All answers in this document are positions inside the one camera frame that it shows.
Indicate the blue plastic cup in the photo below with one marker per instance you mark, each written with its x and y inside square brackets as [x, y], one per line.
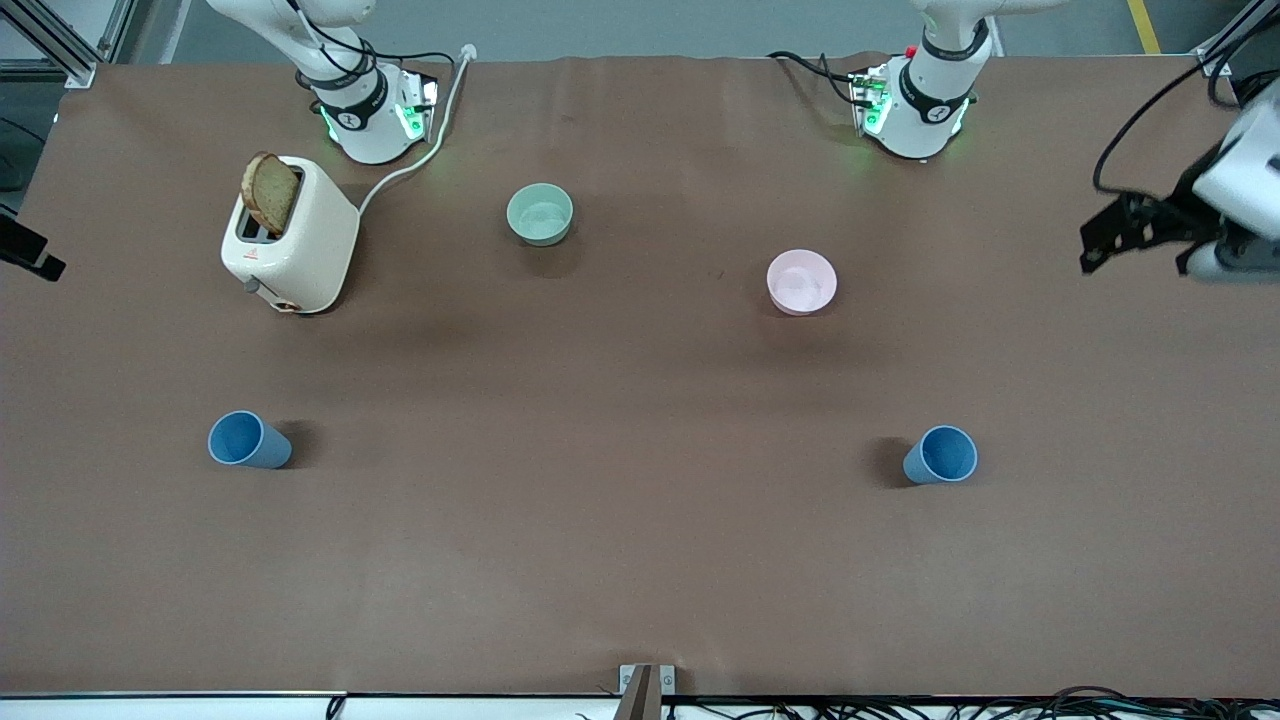
[945, 455]
[240, 440]

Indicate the aluminium frame profile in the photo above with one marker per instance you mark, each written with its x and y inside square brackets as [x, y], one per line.
[60, 50]
[1235, 40]

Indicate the brown table cover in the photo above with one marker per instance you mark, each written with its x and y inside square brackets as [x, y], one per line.
[640, 520]

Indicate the metal table bracket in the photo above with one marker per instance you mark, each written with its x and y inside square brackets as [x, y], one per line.
[646, 690]

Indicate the pink bowl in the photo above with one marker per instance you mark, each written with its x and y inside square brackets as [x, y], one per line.
[801, 283]

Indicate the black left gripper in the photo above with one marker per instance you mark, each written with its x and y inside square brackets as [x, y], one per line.
[1190, 207]

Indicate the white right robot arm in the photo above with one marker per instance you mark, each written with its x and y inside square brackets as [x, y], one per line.
[370, 130]

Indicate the green bowl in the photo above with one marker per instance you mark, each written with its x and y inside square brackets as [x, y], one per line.
[540, 215]

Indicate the brown bread slice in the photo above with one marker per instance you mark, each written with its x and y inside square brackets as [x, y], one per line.
[270, 195]

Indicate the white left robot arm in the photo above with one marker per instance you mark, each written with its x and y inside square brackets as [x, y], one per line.
[925, 110]

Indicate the cream toaster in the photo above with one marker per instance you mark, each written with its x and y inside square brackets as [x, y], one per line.
[310, 250]

